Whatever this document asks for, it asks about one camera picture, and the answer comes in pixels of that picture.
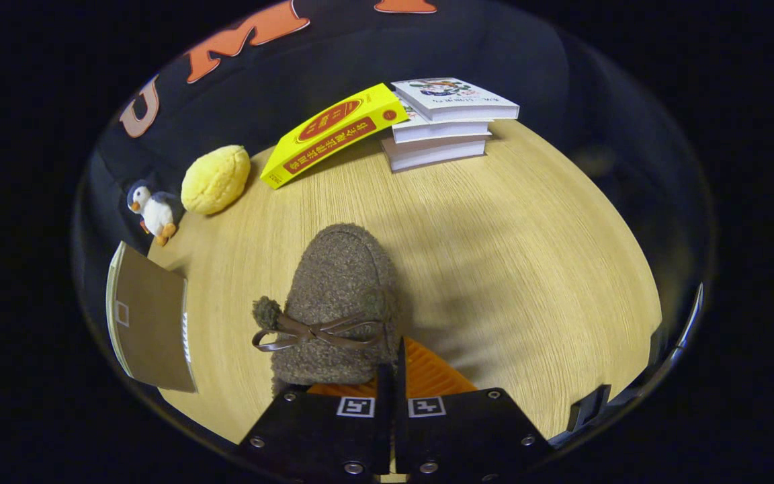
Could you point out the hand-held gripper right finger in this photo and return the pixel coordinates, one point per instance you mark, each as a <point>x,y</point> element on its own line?
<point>474,430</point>

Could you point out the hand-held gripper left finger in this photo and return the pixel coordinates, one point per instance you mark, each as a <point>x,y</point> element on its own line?
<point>313,430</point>

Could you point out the brown fuzzy shoe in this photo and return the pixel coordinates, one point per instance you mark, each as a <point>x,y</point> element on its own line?
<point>340,275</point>

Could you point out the brown fabric storage box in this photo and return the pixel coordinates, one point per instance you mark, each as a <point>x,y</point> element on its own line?
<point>152,316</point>

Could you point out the penguin plush toy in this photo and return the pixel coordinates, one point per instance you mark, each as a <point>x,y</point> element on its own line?
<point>156,214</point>

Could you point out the yellow plush bread toy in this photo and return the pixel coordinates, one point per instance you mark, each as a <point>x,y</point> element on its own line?
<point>216,180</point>

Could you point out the brown cover book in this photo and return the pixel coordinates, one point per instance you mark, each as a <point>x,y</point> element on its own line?
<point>434,153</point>

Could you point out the yellow book with red circle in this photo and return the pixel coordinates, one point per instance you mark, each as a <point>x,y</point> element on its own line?
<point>333,134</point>

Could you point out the plain white book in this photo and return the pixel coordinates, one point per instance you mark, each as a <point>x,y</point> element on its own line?
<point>441,130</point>

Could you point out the white illustrated cover book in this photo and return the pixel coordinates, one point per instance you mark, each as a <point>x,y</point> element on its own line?
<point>454,94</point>

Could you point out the black backdrop cloth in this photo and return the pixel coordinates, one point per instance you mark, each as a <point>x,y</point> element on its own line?
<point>494,47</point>

